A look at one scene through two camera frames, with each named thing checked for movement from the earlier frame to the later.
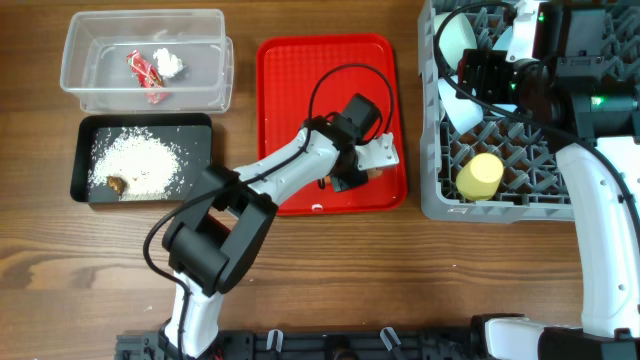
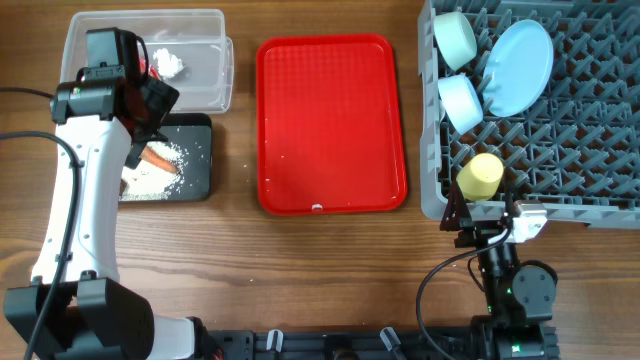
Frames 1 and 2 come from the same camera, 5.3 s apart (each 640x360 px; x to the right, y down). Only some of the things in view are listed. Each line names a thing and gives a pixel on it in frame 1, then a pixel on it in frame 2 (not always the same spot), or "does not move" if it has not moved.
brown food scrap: x=117 y=183 does not move
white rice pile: x=151 y=166 does not move
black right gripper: x=491 y=64 to x=477 y=231
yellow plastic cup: x=480 y=177 does not move
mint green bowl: x=458 y=34 does not move
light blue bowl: x=463 y=113 does not move
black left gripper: x=342 y=182 to x=162 y=97
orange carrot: x=372 y=174 to x=147 y=153
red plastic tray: x=301 y=78 does not move
